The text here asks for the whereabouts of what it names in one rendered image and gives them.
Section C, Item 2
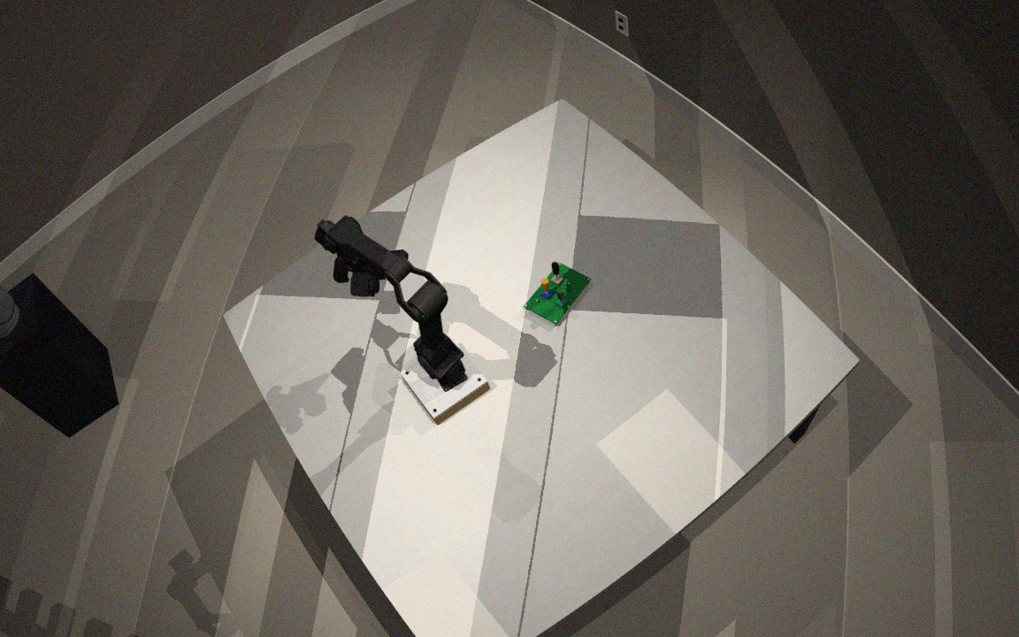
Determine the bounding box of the green circuit board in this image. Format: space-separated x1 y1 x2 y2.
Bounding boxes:
524 262 591 326

